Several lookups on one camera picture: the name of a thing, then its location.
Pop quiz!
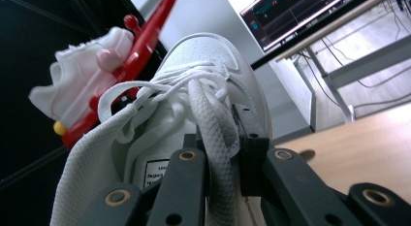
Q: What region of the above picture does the grey metal frame desk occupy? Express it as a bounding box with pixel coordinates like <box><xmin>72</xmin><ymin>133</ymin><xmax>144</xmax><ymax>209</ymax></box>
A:
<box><xmin>250</xmin><ymin>0</ymin><xmax>411</xmax><ymax>124</ymax></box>

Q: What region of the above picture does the red shoe rack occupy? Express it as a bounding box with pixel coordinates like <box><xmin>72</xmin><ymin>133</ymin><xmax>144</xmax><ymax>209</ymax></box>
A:
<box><xmin>52</xmin><ymin>0</ymin><xmax>179</xmax><ymax>151</ymax></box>

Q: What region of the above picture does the dark cable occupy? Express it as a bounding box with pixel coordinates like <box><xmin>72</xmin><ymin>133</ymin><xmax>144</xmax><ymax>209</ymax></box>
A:
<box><xmin>353</xmin><ymin>64</ymin><xmax>411</xmax><ymax>90</ymax></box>
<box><xmin>352</xmin><ymin>92</ymin><xmax>411</xmax><ymax>112</ymax></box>
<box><xmin>301</xmin><ymin>50</ymin><xmax>332</xmax><ymax>108</ymax></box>

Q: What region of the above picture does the computer monitor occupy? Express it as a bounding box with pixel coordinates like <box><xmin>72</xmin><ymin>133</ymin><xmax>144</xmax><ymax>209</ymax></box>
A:
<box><xmin>239</xmin><ymin>0</ymin><xmax>347</xmax><ymax>53</ymax></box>

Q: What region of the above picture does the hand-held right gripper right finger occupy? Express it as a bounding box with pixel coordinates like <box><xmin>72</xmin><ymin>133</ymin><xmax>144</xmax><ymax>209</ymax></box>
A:
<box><xmin>231</xmin><ymin>103</ymin><xmax>271</xmax><ymax>198</ymax></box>

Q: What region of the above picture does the white sneaker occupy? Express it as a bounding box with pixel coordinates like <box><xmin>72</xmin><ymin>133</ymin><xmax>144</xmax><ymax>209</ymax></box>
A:
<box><xmin>49</xmin><ymin>32</ymin><xmax>274</xmax><ymax>226</ymax></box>
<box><xmin>28</xmin><ymin>26</ymin><xmax>136</xmax><ymax>129</ymax></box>

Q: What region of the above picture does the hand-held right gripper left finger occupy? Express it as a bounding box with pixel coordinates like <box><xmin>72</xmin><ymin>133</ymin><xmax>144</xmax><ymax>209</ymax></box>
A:
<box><xmin>182</xmin><ymin>123</ymin><xmax>208</xmax><ymax>153</ymax></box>

